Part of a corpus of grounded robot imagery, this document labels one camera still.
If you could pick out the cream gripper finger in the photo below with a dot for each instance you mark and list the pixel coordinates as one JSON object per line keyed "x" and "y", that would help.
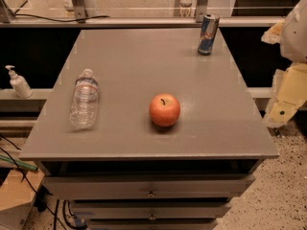
{"x": 289, "y": 94}
{"x": 274, "y": 34}

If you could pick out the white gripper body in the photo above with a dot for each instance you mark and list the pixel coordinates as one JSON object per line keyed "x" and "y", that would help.
{"x": 295, "y": 37}

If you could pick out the Red Bull can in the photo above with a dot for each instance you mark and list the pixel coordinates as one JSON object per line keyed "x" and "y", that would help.
{"x": 209, "y": 27}

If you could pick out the top grey drawer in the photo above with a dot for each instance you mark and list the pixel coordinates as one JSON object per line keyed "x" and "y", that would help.
{"x": 147, "y": 187}

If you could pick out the grey drawer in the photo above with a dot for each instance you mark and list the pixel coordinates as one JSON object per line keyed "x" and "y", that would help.
{"x": 158, "y": 224}
{"x": 147, "y": 187}
{"x": 151, "y": 209}

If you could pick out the red apple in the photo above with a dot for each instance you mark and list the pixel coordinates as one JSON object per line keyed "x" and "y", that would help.
{"x": 164, "y": 110}

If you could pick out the middle grey drawer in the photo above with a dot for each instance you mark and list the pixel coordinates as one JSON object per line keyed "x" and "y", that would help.
{"x": 151, "y": 209}

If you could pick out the clear plastic water bottle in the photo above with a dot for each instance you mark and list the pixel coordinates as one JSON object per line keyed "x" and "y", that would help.
{"x": 85, "y": 99}

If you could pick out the bottom grey drawer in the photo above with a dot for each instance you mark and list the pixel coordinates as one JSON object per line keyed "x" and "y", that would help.
{"x": 158, "y": 224}

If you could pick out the white pump dispenser bottle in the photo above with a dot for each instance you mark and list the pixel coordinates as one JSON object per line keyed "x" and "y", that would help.
{"x": 19, "y": 84}

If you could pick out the green rod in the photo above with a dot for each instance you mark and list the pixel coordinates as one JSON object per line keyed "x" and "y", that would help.
{"x": 19, "y": 163}

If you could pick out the cardboard box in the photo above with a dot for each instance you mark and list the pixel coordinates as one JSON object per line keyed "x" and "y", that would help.
{"x": 16, "y": 201}

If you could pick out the metal frame post right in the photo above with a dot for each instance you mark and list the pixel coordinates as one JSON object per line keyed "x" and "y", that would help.
{"x": 201, "y": 9}

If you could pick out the metal frame post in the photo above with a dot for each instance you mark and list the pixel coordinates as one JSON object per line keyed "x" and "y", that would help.
{"x": 79, "y": 10}
{"x": 201, "y": 9}

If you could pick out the metal frame post left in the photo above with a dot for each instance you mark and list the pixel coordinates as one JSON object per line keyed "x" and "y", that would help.
{"x": 79, "y": 10}

